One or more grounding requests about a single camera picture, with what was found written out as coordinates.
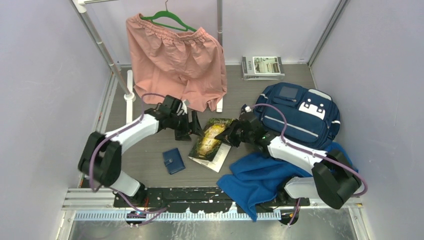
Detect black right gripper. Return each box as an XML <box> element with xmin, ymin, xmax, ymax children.
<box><xmin>215</xmin><ymin>118</ymin><xmax>254</xmax><ymax>148</ymax></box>

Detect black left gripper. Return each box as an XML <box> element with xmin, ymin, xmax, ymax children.
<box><xmin>169</xmin><ymin>110</ymin><xmax>205</xmax><ymax>141</ymax></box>

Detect green fantasy book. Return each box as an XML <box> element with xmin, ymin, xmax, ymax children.
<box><xmin>188</xmin><ymin>118</ymin><xmax>235</xmax><ymax>173</ymax></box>

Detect navy blue backpack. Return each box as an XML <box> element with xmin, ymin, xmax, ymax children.
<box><xmin>253</xmin><ymin>82</ymin><xmax>341</xmax><ymax>150</ymax></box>

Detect grey magazine stack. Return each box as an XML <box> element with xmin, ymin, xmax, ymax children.
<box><xmin>241</xmin><ymin>56</ymin><xmax>285</xmax><ymax>81</ymax></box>

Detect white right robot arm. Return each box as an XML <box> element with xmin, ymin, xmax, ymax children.
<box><xmin>216</xmin><ymin>108</ymin><xmax>369</xmax><ymax>212</ymax></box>

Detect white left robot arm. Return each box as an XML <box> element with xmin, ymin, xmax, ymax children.
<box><xmin>77</xmin><ymin>95</ymin><xmax>204</xmax><ymax>207</ymax></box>

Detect small blue wallet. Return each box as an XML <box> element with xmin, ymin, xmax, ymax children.
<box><xmin>162</xmin><ymin>148</ymin><xmax>186</xmax><ymax>175</ymax></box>

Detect blue cloth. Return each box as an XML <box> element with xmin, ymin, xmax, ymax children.
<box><xmin>216</xmin><ymin>142</ymin><xmax>359</xmax><ymax>222</ymax></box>

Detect pink shorts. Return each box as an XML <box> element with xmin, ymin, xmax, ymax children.
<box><xmin>126</xmin><ymin>13</ymin><xmax>228</xmax><ymax>112</ymax></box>

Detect green clothes hanger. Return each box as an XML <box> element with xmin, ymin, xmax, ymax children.
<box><xmin>139</xmin><ymin>0</ymin><xmax>197</xmax><ymax>33</ymax></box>

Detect metal clothes rack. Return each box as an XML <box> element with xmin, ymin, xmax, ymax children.
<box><xmin>69</xmin><ymin>0</ymin><xmax>225</xmax><ymax>128</ymax></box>

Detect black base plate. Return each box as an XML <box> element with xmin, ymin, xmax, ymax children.
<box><xmin>113</xmin><ymin>187</ymin><xmax>297</xmax><ymax>216</ymax></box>

